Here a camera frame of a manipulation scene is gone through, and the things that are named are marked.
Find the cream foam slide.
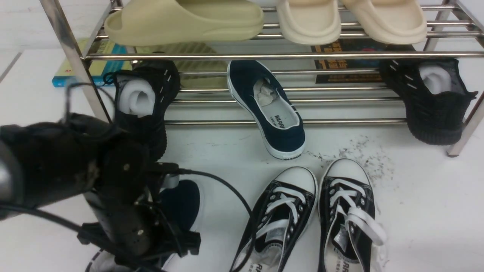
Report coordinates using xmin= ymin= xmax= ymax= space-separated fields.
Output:
xmin=276 ymin=0 xmax=341 ymax=45
xmin=341 ymin=0 xmax=427 ymax=45

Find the green blue book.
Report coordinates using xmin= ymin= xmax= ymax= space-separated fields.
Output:
xmin=51 ymin=40 xmax=132 ymax=88

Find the cream foam slide left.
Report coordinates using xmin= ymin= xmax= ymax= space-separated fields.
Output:
xmin=276 ymin=0 xmax=341 ymax=45

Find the pale yellow slide lower shelf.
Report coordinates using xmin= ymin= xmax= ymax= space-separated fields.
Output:
xmin=136 ymin=42 xmax=228 ymax=88

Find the black orange book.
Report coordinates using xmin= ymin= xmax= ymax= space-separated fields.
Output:
xmin=311 ymin=38 xmax=416 ymax=84

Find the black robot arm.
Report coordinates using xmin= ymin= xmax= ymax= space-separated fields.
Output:
xmin=1 ymin=113 xmax=201 ymax=270

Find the navy slip-on shoe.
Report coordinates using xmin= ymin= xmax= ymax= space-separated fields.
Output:
xmin=226 ymin=60 xmax=306 ymax=161
xmin=85 ymin=180 xmax=204 ymax=272

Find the black cable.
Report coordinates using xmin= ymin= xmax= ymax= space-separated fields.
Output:
xmin=0 ymin=168 xmax=253 ymax=272

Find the black white canvas sneaker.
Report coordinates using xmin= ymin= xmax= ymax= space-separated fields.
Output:
xmin=231 ymin=166 xmax=318 ymax=272
xmin=318 ymin=158 xmax=387 ymax=272

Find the cream foam slide right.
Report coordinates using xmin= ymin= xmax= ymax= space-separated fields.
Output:
xmin=341 ymin=0 xmax=427 ymax=45

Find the pale yellow foam slide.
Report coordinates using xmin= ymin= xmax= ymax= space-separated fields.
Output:
xmin=104 ymin=0 xmax=264 ymax=46

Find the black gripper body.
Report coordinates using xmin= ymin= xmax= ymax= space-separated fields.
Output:
xmin=82 ymin=132 xmax=201 ymax=267

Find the black white canvas sneaker right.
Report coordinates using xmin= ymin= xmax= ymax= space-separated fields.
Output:
xmin=318 ymin=158 xmax=387 ymax=272

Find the black knit sneaker left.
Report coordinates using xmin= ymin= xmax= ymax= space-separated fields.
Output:
xmin=103 ymin=60 xmax=181 ymax=161

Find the black knit sneaker right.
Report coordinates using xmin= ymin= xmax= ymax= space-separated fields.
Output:
xmin=379 ymin=58 xmax=477 ymax=146

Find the black white canvas sneaker left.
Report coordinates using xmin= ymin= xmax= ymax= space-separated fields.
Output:
xmin=231 ymin=166 xmax=318 ymax=272

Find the steel shoe rack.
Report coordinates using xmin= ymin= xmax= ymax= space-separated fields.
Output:
xmin=40 ymin=0 xmax=483 ymax=157

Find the black knit sneaker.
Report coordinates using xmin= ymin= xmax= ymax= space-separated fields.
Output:
xmin=379 ymin=58 xmax=477 ymax=146
xmin=103 ymin=60 xmax=181 ymax=161

